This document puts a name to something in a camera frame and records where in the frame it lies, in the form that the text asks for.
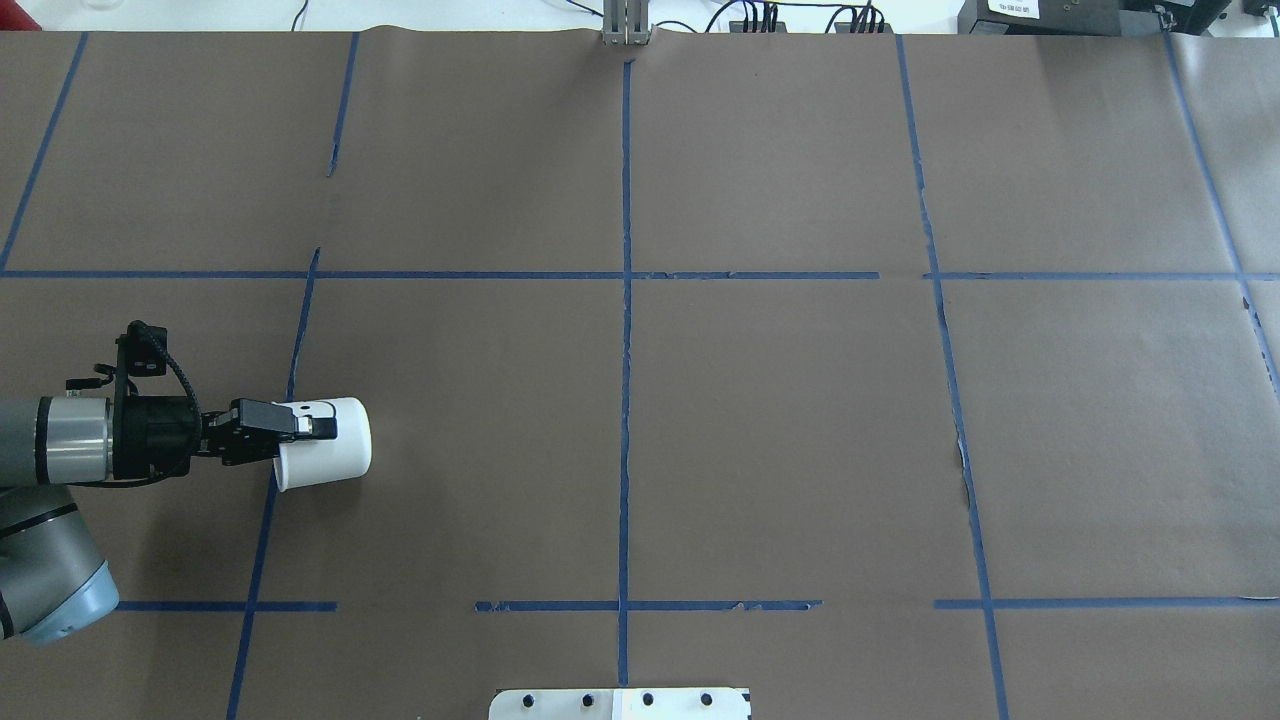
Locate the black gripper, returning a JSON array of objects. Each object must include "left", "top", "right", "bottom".
[{"left": 111, "top": 396, "right": 338, "bottom": 483}]

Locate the white smiley face mug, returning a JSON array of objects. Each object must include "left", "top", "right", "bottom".
[{"left": 273, "top": 397, "right": 372, "bottom": 492}]

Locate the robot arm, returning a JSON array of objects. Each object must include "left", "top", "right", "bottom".
[{"left": 1, "top": 396, "right": 372, "bottom": 647}]

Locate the black power strip near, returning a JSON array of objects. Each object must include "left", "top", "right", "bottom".
[{"left": 724, "top": 1, "right": 786, "bottom": 35}]

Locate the black power strip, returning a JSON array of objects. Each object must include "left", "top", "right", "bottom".
[
  {"left": 824, "top": 1, "right": 893, "bottom": 35},
  {"left": 724, "top": 1, "right": 786, "bottom": 35}
]

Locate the black power strip far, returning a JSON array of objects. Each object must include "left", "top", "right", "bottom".
[{"left": 824, "top": 1, "right": 893, "bottom": 35}]

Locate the black equipment box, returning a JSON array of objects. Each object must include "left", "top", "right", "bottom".
[{"left": 956, "top": 1, "right": 1230, "bottom": 37}]

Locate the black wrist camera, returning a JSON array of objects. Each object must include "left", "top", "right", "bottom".
[{"left": 114, "top": 320, "right": 169, "bottom": 397}]

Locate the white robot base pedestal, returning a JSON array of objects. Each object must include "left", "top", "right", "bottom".
[{"left": 488, "top": 685, "right": 753, "bottom": 719}]

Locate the grey aluminium frame post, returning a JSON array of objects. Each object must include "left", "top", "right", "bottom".
[{"left": 602, "top": 0, "right": 652, "bottom": 47}]

